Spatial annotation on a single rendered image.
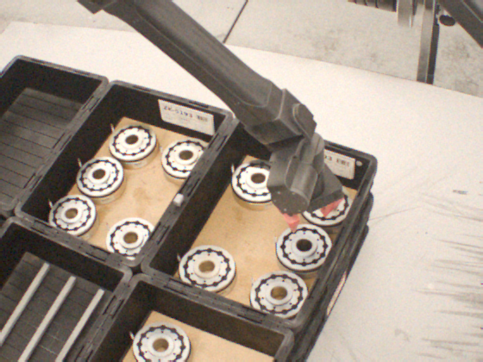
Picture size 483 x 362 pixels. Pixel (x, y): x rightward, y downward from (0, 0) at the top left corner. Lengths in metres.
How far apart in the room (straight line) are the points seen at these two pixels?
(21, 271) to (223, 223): 0.42
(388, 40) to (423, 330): 1.86
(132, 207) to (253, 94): 0.52
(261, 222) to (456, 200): 0.48
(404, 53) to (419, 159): 1.39
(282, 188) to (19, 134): 0.81
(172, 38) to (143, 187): 0.60
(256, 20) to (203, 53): 2.21
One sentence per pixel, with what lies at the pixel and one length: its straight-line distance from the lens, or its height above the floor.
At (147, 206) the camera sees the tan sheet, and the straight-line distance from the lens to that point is 1.52.
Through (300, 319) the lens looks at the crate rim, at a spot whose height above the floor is 0.93.
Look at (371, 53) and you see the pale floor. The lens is 3.08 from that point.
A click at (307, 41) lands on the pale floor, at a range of 3.12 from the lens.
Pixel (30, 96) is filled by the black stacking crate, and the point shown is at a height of 0.83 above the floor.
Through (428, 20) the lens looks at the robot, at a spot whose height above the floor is 0.77.
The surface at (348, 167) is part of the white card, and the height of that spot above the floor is 0.89.
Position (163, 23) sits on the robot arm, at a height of 1.40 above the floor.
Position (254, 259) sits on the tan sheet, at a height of 0.83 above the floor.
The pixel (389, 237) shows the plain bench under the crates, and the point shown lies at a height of 0.70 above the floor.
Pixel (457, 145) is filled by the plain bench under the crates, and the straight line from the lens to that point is 1.81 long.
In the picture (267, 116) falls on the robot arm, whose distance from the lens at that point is 1.11.
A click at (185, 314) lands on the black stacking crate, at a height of 0.87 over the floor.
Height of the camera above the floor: 2.02
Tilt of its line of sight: 51 degrees down
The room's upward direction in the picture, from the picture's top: 6 degrees counter-clockwise
